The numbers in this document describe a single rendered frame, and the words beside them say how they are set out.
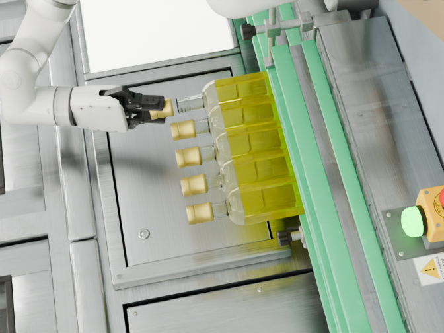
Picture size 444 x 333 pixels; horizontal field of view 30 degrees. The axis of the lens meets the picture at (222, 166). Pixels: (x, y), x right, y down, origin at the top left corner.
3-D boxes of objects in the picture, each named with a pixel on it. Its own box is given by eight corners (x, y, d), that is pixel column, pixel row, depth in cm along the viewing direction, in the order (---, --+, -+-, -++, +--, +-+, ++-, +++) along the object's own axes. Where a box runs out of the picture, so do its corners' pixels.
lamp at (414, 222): (415, 213, 125) (396, 217, 125) (420, 199, 121) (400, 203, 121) (424, 240, 123) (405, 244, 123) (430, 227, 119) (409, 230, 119)
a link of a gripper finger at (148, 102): (127, 110, 154) (162, 111, 154) (125, 100, 152) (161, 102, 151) (129, 96, 156) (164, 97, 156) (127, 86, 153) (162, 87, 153)
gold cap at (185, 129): (193, 125, 156) (170, 129, 156) (192, 115, 153) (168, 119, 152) (196, 141, 154) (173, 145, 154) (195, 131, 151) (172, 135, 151)
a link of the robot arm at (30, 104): (2, 40, 156) (-15, 60, 148) (57, 42, 155) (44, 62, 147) (12, 113, 163) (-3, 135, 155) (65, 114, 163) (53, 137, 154)
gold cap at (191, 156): (199, 151, 153) (175, 156, 153) (197, 142, 150) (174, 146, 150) (202, 168, 152) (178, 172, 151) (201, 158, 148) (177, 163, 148)
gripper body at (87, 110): (71, 137, 160) (128, 139, 159) (60, 108, 151) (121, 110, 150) (76, 104, 164) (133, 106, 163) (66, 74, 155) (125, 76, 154)
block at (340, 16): (342, 38, 155) (306, 44, 155) (347, 4, 147) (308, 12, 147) (347, 53, 154) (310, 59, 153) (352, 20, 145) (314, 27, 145)
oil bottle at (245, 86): (307, 78, 162) (199, 98, 161) (308, 61, 157) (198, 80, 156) (314, 102, 159) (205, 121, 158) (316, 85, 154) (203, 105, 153)
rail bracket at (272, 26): (305, 51, 156) (240, 62, 156) (310, -9, 142) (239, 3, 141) (309, 63, 155) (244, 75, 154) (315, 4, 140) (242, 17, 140)
